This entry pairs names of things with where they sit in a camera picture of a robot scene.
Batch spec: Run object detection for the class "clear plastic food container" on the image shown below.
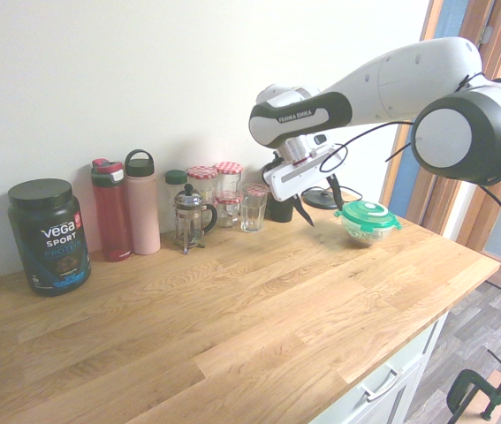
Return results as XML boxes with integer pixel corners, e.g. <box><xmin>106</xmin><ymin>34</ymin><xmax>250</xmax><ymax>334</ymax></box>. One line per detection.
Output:
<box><xmin>341</xmin><ymin>216</ymin><xmax>396</xmax><ymax>249</ymax></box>

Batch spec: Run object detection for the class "black shaker bottle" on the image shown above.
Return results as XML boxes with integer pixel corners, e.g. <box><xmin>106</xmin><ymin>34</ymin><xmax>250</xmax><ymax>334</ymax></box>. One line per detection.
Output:
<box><xmin>269</xmin><ymin>151</ymin><xmax>297</xmax><ymax>223</ymax></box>

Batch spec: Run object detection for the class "wooden robot mounting board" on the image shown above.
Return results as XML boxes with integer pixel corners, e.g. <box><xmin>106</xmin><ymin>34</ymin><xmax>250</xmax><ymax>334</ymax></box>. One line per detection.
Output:
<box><xmin>452</xmin><ymin>369</ymin><xmax>501</xmax><ymax>424</ymax></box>

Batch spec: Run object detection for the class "small jar red checkered lid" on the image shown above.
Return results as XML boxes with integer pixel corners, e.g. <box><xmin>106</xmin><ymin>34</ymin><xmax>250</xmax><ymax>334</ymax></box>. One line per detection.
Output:
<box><xmin>242</xmin><ymin>182</ymin><xmax>271</xmax><ymax>198</ymax></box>

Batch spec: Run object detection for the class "silver drawer handle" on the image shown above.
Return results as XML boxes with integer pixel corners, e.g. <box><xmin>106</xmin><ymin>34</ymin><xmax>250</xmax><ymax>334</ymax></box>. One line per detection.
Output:
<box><xmin>359</xmin><ymin>372</ymin><xmax>399</xmax><ymax>402</ymax></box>

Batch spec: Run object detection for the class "wooden door frame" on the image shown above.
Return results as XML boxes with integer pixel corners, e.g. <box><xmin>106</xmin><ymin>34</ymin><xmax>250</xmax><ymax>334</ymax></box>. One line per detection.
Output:
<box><xmin>379</xmin><ymin>0</ymin><xmax>501</xmax><ymax>271</ymax></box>

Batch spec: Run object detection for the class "glass jar with green lid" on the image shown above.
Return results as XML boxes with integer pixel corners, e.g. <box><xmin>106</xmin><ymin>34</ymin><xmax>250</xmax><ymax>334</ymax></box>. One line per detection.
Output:
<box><xmin>161</xmin><ymin>170</ymin><xmax>189</xmax><ymax>234</ymax></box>

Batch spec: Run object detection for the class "clear glass tumbler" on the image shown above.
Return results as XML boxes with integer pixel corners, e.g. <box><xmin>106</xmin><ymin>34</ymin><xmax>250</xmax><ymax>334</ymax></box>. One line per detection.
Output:
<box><xmin>239</xmin><ymin>185</ymin><xmax>271</xmax><ymax>234</ymax></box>

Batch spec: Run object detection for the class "green metal clamp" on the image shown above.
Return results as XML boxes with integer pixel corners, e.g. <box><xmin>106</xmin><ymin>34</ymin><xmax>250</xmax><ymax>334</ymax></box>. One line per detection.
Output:
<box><xmin>447</xmin><ymin>368</ymin><xmax>501</xmax><ymax>421</ymax></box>

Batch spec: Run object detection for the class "black Vega protein tub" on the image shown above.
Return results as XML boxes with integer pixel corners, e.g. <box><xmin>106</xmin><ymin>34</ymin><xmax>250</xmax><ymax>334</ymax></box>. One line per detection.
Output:
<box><xmin>6</xmin><ymin>178</ymin><xmax>93</xmax><ymax>298</ymax></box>

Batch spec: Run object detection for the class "red water bottle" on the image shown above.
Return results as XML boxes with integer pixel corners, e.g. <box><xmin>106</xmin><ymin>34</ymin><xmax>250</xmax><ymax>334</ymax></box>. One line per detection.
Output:
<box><xmin>90</xmin><ymin>158</ymin><xmax>134</xmax><ymax>263</ymax></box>

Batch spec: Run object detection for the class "black appliance power cord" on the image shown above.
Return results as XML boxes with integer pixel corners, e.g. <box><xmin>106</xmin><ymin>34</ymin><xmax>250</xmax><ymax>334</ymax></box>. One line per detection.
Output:
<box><xmin>340</xmin><ymin>185</ymin><xmax>367</xmax><ymax>201</ymax></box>

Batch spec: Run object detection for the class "green round container lid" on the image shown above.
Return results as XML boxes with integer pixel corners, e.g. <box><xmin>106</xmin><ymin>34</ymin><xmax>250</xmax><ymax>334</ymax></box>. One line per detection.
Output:
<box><xmin>332</xmin><ymin>199</ymin><xmax>404</xmax><ymax>236</ymax></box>

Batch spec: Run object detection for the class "glass jar red checkered lid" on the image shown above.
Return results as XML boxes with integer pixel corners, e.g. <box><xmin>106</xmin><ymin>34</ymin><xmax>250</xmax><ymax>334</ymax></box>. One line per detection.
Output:
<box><xmin>213</xmin><ymin>162</ymin><xmax>245</xmax><ymax>200</ymax></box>
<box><xmin>186</xmin><ymin>165</ymin><xmax>219</xmax><ymax>208</ymax></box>
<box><xmin>214</xmin><ymin>195</ymin><xmax>243</xmax><ymax>229</ymax></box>

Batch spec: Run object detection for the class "white base cabinet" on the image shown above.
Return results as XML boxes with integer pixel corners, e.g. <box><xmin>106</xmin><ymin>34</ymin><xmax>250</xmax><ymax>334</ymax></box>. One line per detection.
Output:
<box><xmin>315</xmin><ymin>308</ymin><xmax>451</xmax><ymax>424</ymax></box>

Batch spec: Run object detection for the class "pink bottle with black cap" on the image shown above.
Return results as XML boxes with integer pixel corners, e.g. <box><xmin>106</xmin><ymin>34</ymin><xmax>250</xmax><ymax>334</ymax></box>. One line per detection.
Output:
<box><xmin>124</xmin><ymin>148</ymin><xmax>162</xmax><ymax>257</ymax></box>

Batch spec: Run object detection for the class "glass French press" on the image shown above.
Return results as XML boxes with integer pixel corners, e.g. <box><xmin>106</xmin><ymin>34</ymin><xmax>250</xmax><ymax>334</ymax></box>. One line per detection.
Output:
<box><xmin>172</xmin><ymin>183</ymin><xmax>219</xmax><ymax>256</ymax></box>

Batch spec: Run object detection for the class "black round appliance base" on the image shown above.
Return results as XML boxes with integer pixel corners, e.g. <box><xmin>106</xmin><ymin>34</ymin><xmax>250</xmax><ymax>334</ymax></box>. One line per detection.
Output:
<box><xmin>303</xmin><ymin>186</ymin><xmax>345</xmax><ymax>209</ymax></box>

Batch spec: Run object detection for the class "cereal rings heap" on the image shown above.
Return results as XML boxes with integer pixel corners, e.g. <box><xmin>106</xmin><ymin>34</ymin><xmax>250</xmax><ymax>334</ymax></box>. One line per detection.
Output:
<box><xmin>344</xmin><ymin>223</ymin><xmax>389</xmax><ymax>246</ymax></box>

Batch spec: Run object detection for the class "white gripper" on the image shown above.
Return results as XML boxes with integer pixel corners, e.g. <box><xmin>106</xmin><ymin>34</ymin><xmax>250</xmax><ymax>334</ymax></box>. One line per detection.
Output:
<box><xmin>262</xmin><ymin>142</ymin><xmax>350</xmax><ymax>229</ymax></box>

